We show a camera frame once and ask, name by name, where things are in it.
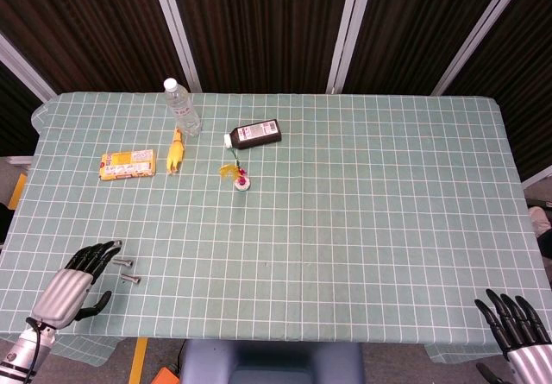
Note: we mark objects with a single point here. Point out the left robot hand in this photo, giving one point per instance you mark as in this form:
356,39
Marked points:
64,291

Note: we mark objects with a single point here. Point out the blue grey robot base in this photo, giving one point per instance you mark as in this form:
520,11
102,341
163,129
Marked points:
271,362

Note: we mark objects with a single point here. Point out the small flower toy ornament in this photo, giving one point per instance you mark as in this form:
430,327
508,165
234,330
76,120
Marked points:
243,183

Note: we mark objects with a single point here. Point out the orange box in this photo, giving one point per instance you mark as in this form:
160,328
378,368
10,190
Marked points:
166,377

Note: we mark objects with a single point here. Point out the white partition post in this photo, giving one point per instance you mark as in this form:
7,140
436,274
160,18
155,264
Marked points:
345,34
23,71
177,34
478,34

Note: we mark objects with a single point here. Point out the dark brown partition panel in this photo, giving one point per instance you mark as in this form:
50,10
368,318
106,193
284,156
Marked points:
86,26
526,77
259,26
422,26

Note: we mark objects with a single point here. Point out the dark brown bottle white cap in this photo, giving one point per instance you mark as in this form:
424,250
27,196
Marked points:
259,136

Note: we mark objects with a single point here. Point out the yellow snack package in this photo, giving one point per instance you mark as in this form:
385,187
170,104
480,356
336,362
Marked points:
127,164

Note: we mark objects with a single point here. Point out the yellow rubber chicken toy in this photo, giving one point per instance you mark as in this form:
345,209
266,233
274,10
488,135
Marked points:
176,153

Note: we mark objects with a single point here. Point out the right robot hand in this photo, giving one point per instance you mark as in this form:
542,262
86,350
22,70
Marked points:
526,358

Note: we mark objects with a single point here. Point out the green checked tablecloth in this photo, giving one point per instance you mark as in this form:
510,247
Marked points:
345,228

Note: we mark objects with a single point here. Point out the clear plastic water bottle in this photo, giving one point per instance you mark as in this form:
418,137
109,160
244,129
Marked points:
183,110

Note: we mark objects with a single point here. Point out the beige shoe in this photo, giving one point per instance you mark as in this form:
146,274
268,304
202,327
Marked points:
539,220

